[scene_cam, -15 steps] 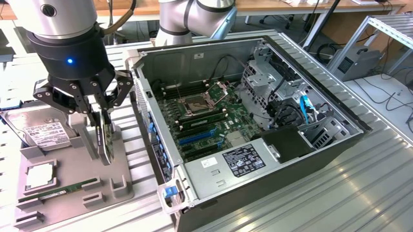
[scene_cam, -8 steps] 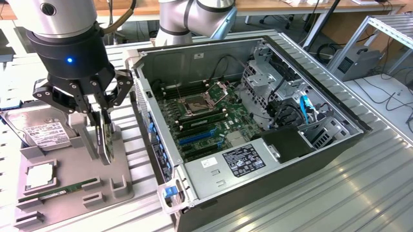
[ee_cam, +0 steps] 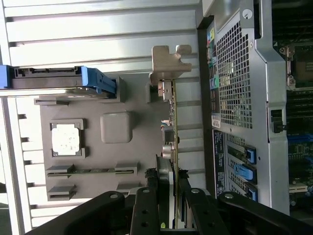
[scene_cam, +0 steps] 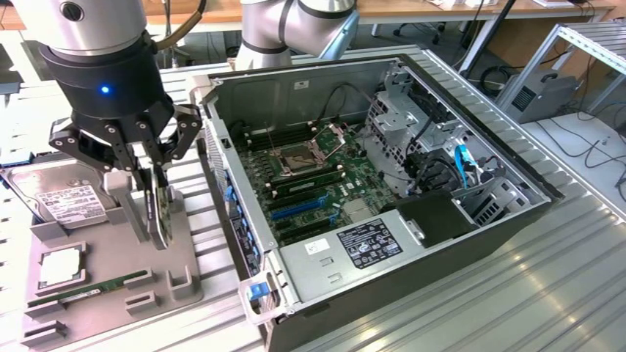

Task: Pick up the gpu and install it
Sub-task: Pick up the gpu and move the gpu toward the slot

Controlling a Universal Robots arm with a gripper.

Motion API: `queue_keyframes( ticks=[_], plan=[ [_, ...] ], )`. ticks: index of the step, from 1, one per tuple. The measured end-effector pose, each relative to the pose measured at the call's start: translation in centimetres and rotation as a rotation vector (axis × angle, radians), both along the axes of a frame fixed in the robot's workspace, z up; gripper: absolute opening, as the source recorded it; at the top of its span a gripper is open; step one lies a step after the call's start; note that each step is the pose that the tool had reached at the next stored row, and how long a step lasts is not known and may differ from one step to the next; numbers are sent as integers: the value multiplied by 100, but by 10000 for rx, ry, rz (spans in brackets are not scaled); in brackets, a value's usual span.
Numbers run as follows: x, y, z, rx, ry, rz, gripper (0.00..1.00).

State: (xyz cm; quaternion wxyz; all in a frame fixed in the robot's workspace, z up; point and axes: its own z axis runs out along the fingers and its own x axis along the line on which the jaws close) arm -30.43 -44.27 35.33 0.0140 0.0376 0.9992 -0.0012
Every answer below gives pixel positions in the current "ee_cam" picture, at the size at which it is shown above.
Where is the blue card retention clip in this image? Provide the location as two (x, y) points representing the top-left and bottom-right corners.
(233, 163), (258, 184)

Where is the green RAM stick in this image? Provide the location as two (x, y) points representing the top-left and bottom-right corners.
(47, 168), (137, 176)

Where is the grey parts rack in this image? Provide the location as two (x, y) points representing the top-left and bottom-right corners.
(33, 75), (177, 203)

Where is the silver CPU chip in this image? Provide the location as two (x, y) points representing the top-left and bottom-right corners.
(51, 124), (80, 156)

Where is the green motherboard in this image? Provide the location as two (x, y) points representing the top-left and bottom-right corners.
(271, 0), (313, 211)

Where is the blue expansion slot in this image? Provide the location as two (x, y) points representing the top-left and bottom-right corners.
(287, 134), (313, 145)

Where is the open black PC case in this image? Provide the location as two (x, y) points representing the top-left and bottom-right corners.
(197, 0), (313, 217)

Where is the hard disk with blue carrier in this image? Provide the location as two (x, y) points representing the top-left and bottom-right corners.
(0, 65), (117, 100)

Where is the CPU socket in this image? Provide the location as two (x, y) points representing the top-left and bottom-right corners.
(278, 44), (313, 92)

